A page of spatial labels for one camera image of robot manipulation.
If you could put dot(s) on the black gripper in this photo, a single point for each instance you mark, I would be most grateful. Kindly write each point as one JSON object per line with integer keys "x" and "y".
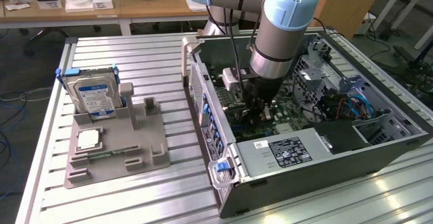
{"x": 264, "y": 89}

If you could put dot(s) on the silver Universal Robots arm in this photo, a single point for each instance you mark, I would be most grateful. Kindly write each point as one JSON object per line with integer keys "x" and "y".
{"x": 277, "y": 44}

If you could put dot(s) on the green motherboard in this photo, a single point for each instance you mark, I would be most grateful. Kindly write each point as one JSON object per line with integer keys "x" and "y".
{"x": 288, "y": 117}

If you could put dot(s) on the metal disk bay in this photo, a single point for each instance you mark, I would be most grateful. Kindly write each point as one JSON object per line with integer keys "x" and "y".
{"x": 313, "y": 82}

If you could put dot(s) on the grey power supply unit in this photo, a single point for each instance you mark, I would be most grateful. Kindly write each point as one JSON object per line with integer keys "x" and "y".
{"x": 271, "y": 155}

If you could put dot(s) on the blue case latch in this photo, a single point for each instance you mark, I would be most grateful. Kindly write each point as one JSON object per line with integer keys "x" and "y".
{"x": 223, "y": 167}

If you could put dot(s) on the open black PC case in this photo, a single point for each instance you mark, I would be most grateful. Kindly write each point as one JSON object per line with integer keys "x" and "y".
{"x": 304, "y": 178}

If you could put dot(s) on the stack of white papers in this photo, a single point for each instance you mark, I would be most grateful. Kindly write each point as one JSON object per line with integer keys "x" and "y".
{"x": 195, "y": 6}

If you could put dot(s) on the wooden cabinet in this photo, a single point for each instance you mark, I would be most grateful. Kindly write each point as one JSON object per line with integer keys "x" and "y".
{"x": 342, "y": 6}

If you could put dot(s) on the wooden desk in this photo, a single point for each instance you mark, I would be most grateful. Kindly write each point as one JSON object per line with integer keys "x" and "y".
{"x": 145, "y": 8}

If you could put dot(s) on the grey parts rack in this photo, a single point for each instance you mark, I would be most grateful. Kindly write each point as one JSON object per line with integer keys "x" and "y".
{"x": 116, "y": 165}

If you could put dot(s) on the silver CPU chip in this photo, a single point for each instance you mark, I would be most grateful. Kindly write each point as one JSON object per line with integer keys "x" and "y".
{"x": 90, "y": 139}

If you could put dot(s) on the small plain white box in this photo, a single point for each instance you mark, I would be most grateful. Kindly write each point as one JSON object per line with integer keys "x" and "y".
{"x": 102, "y": 2}

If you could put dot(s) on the white box with round bowl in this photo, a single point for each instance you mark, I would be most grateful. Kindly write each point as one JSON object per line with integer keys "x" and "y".
{"x": 80, "y": 3}

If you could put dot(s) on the white box with black label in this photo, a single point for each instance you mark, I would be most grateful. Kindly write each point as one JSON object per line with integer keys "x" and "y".
{"x": 49, "y": 1}

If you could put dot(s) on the white paper card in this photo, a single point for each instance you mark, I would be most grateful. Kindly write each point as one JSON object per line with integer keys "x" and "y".
{"x": 17, "y": 6}

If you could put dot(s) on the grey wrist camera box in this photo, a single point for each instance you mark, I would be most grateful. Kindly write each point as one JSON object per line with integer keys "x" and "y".
{"x": 232, "y": 79}

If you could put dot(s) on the hard disk with blue bracket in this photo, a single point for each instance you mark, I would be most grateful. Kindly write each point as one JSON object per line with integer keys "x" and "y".
{"x": 96, "y": 99}

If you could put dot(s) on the white table frame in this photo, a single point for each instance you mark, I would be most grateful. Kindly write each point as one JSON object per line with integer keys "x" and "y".
{"x": 403, "y": 6}

